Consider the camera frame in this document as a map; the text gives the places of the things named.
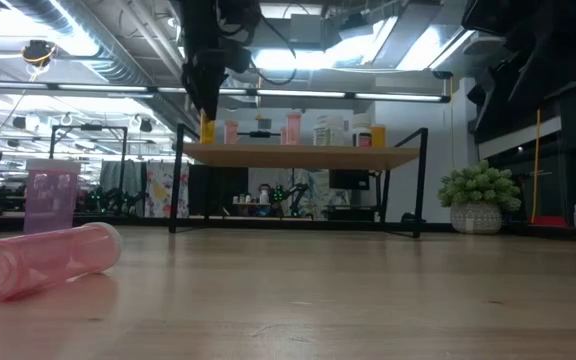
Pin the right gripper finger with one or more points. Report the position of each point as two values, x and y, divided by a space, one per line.
498 116
495 85

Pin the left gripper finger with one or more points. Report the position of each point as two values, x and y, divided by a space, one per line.
215 90
199 92

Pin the small orange pill bottle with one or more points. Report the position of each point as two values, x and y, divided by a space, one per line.
207 132

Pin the pale green pill bottle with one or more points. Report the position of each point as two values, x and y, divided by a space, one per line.
319 136

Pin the wide orange pill bottle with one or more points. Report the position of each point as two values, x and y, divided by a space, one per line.
378 137

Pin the white bottle dark label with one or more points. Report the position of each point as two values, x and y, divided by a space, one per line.
361 132

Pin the purple pill bottle white cap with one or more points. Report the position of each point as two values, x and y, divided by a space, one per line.
50 200

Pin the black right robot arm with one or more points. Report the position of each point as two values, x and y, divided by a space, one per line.
568 45

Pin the wooden shelf black legs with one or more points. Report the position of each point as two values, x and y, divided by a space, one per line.
298 156

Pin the distant wooden shelf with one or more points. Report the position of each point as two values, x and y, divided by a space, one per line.
250 204

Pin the yellow pole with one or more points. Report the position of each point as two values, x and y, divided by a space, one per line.
536 165

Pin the potted green succulent plant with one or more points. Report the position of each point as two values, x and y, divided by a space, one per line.
478 192

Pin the long linear ceiling light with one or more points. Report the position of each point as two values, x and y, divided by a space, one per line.
298 93

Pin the floral cloth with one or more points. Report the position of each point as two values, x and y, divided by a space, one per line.
160 192

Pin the red object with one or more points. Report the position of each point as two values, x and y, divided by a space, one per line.
550 221

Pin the small black screen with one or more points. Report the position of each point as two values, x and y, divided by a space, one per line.
348 180

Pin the silver ventilation duct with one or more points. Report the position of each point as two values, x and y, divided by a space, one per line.
118 65

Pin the black rack frame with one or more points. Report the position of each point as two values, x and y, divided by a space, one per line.
88 127

